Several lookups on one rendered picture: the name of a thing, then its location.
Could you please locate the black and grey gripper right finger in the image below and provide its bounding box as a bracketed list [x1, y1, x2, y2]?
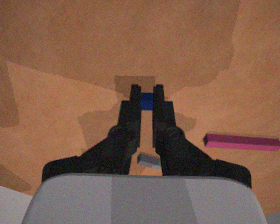
[152, 85, 252, 189]

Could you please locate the small blue block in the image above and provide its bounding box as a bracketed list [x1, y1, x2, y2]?
[141, 93, 153, 110]

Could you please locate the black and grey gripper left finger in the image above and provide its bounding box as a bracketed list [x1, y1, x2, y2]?
[41, 84, 142, 184]

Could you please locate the pink rod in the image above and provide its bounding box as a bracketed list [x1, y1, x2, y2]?
[203, 133, 280, 151]

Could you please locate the grey rod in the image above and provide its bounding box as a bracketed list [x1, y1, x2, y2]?
[137, 153, 161, 170]

